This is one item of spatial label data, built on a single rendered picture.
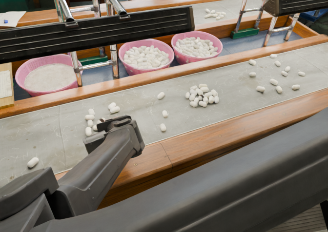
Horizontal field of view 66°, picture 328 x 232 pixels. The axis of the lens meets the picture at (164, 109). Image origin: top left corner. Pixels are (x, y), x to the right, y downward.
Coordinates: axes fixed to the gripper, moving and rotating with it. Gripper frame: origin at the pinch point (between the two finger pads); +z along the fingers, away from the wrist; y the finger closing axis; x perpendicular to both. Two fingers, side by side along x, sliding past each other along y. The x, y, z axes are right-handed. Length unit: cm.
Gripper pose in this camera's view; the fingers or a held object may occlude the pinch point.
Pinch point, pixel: (111, 126)
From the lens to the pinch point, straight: 84.5
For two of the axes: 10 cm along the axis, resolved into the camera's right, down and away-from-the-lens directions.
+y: -9.0, 2.5, -3.5
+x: 2.1, 9.7, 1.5
